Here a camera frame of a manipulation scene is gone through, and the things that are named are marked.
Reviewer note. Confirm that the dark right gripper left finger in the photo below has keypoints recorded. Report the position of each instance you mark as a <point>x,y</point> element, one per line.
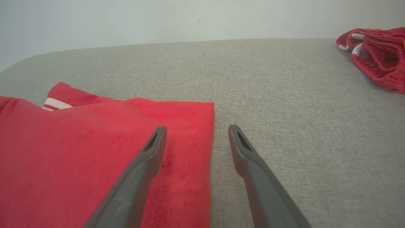
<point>133,190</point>

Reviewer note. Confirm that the red Bulls 23 jersey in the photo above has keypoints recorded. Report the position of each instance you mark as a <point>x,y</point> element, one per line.
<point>63,158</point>

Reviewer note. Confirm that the grey fabric sofa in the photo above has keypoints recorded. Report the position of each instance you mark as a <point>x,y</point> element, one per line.
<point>284,126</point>

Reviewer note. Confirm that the red shorts with white stripe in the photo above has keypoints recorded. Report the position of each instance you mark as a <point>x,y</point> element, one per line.
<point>383,60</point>

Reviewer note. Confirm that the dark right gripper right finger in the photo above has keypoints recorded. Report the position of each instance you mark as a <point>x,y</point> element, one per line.
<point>265,196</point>

